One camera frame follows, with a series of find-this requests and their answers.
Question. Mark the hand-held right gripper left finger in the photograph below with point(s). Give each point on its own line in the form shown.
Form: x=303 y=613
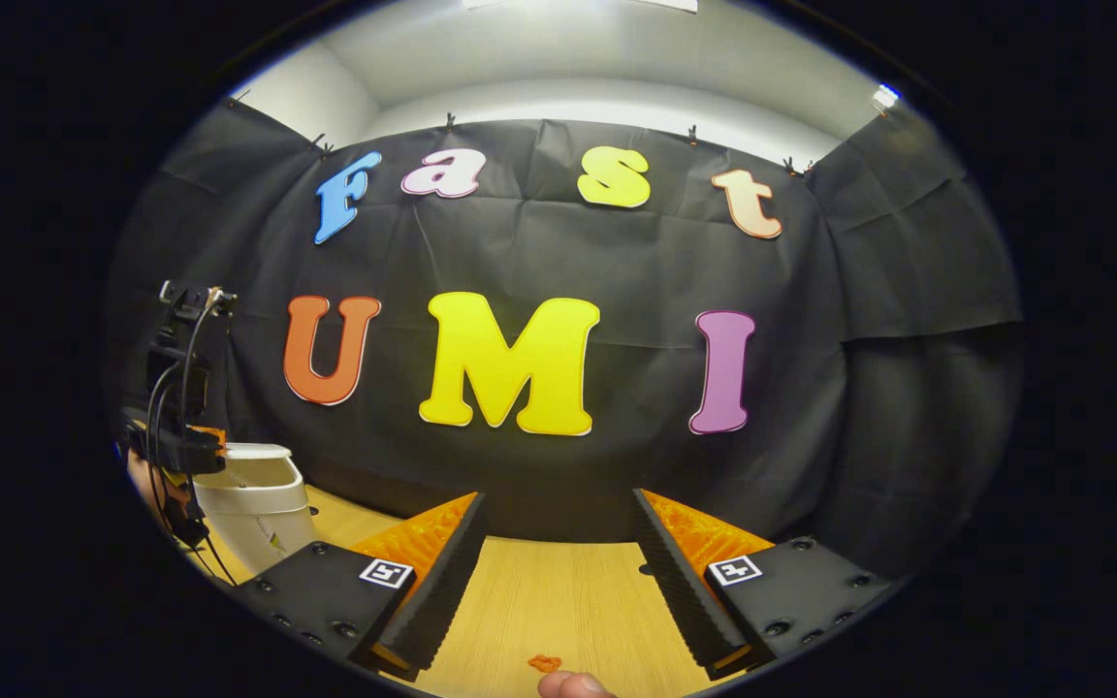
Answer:
x=437 y=591

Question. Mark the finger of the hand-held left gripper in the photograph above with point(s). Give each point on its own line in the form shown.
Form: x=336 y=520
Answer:
x=195 y=454

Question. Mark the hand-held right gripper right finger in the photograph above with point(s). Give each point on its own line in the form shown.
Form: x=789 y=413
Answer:
x=685 y=596

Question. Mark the white desktop garbage bin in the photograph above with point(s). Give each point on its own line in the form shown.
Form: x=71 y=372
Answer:
x=258 y=514

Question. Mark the orange paper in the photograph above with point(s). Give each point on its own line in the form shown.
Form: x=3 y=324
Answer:
x=545 y=664

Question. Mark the wooden desktop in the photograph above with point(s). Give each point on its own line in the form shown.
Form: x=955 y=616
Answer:
x=558 y=601

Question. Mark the black backdrop cloth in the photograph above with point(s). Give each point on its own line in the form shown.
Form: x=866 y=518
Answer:
x=617 y=262

